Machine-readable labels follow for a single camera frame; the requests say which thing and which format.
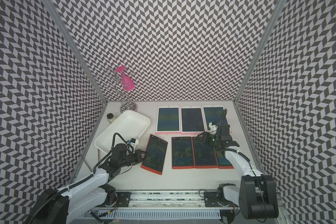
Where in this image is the aluminium corner post right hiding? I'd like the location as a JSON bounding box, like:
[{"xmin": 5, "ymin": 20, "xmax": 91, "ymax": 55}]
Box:
[{"xmin": 233, "ymin": 0, "xmax": 287, "ymax": 104}]

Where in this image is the chrome wire jewelry stand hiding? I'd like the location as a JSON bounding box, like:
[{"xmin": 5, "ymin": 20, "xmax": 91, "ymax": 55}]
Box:
[{"xmin": 95, "ymin": 69, "xmax": 138, "ymax": 113}]

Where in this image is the aluminium corner post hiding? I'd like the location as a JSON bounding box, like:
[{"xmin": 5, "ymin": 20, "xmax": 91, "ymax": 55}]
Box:
[
  {"xmin": 233, "ymin": 0, "xmax": 287, "ymax": 104},
  {"xmin": 41, "ymin": 0, "xmax": 107, "ymax": 104}
]

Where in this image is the glass spice jar black lid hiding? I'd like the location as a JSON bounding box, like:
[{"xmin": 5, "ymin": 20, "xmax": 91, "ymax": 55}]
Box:
[{"xmin": 106, "ymin": 113, "xmax": 116, "ymax": 124}]

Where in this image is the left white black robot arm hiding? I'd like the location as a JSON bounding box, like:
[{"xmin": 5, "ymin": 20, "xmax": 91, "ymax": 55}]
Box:
[{"xmin": 25, "ymin": 143, "xmax": 145, "ymax": 224}]

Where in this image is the red writing tablet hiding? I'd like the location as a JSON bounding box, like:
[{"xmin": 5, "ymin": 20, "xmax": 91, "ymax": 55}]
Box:
[
  {"xmin": 171, "ymin": 137, "xmax": 195, "ymax": 169},
  {"xmin": 192, "ymin": 137, "xmax": 218, "ymax": 169},
  {"xmin": 141, "ymin": 134, "xmax": 168, "ymax": 175},
  {"xmin": 215, "ymin": 152, "xmax": 233, "ymax": 169}
]

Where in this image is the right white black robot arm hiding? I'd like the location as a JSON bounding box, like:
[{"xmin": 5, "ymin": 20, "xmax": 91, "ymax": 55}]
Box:
[{"xmin": 197, "ymin": 124, "xmax": 279, "ymax": 223}]

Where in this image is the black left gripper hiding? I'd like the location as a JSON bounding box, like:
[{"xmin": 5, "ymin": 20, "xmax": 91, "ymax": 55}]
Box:
[{"xmin": 119, "ymin": 149, "xmax": 150, "ymax": 168}]

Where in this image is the pink writing tablet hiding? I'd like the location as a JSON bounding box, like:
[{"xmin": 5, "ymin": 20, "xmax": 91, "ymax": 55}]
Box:
[
  {"xmin": 180, "ymin": 106, "xmax": 205, "ymax": 134},
  {"xmin": 202, "ymin": 105, "xmax": 225, "ymax": 132},
  {"xmin": 156, "ymin": 105, "xmax": 182, "ymax": 134}
]

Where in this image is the white plastic storage box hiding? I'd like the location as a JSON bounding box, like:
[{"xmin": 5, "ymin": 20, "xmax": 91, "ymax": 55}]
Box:
[{"xmin": 94, "ymin": 110, "xmax": 151, "ymax": 154}]

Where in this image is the aluminium corner post left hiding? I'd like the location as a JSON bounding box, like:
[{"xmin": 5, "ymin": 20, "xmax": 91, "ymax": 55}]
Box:
[{"xmin": 41, "ymin": 0, "xmax": 107, "ymax": 104}]

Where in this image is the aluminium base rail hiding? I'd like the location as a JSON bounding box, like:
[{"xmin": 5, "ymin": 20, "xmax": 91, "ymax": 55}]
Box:
[{"xmin": 83, "ymin": 189, "xmax": 286, "ymax": 211}]

